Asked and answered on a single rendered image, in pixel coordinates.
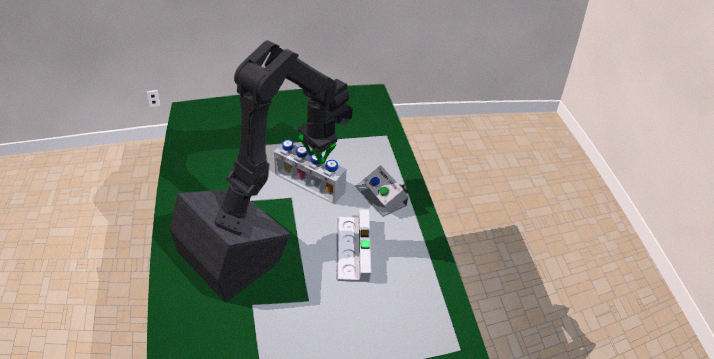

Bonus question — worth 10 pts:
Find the white four-tube rack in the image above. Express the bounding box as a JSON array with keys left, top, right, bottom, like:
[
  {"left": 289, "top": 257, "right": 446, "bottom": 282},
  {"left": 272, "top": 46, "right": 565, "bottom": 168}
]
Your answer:
[{"left": 274, "top": 144, "right": 347, "bottom": 204}]

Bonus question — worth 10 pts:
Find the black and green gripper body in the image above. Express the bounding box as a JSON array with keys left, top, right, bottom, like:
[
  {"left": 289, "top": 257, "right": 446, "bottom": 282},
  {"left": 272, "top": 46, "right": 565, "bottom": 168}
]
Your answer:
[{"left": 298, "top": 118, "right": 337, "bottom": 153}]

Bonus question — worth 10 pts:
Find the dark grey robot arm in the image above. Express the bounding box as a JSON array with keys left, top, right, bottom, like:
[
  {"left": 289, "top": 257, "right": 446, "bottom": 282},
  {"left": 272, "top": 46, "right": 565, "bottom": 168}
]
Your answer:
[{"left": 215, "top": 40, "right": 353, "bottom": 235}]

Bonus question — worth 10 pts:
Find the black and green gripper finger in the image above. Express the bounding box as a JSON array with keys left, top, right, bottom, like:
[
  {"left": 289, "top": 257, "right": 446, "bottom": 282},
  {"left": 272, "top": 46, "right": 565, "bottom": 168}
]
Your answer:
[
  {"left": 299, "top": 134, "right": 314, "bottom": 156},
  {"left": 313, "top": 143, "right": 336, "bottom": 165}
]

